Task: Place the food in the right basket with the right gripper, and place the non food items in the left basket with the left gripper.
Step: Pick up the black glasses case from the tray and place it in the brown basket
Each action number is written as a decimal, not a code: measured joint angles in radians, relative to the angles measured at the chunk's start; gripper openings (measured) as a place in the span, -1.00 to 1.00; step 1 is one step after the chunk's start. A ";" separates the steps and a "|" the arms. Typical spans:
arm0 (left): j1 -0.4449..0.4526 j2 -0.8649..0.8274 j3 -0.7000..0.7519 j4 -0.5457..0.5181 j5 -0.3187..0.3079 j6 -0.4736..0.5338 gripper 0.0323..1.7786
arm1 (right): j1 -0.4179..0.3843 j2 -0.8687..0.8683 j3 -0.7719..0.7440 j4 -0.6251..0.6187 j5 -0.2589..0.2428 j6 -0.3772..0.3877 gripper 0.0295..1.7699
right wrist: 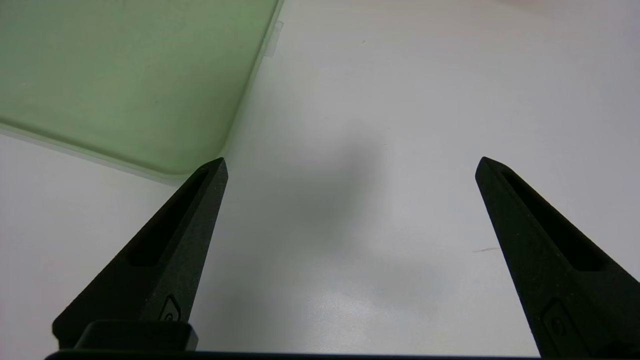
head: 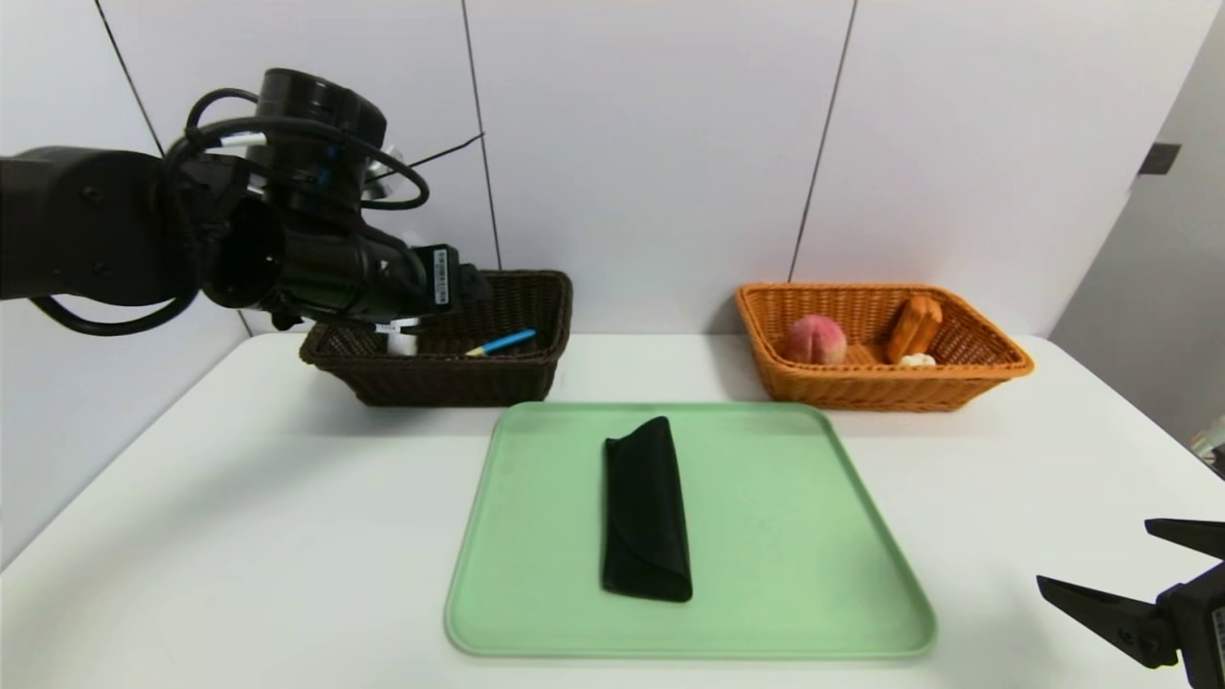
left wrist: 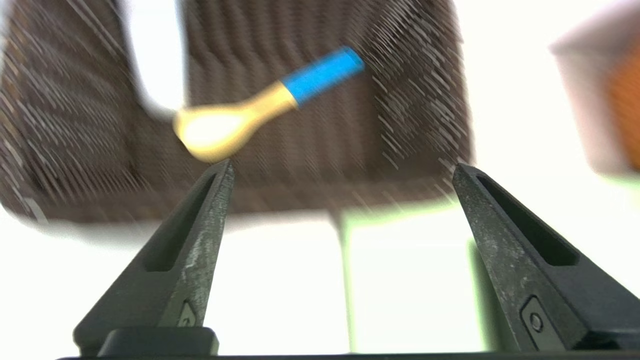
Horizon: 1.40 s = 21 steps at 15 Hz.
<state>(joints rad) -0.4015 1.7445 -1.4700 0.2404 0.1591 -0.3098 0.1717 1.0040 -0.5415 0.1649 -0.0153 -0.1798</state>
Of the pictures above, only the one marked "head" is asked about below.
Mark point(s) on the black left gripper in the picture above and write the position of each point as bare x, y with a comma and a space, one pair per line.
444, 277

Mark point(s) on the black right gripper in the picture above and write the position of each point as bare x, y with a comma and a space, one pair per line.
1200, 608

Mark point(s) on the clear bottle with white contents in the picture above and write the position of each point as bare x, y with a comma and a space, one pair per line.
403, 342

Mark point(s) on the black pouch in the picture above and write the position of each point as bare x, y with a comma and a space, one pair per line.
643, 517

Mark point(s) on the waffle slice with fruit topping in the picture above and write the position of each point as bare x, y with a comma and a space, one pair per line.
912, 325

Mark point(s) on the pink peach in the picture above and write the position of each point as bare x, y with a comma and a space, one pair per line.
815, 340

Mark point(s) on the dark brown wicker basket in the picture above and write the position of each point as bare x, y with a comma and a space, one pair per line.
450, 378

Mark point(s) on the orange wicker basket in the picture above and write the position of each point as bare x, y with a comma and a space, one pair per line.
861, 388

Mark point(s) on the light green plastic tray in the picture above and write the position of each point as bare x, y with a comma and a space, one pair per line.
766, 555

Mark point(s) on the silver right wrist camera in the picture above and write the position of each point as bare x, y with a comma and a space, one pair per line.
1211, 445

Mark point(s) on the dark wall bracket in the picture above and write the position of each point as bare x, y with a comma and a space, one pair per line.
1158, 159

